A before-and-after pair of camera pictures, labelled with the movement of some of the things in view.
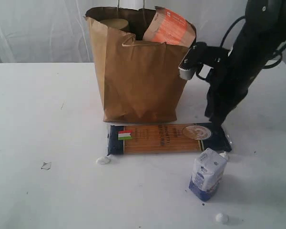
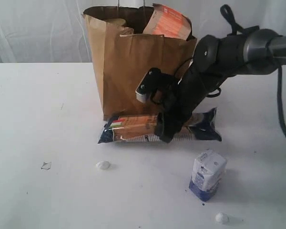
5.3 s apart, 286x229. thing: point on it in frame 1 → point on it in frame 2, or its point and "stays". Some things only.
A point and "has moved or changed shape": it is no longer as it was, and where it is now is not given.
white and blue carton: (209, 167) stays
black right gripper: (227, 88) → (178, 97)
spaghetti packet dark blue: (166, 139) has moved or changed shape
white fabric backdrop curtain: (57, 31) stays
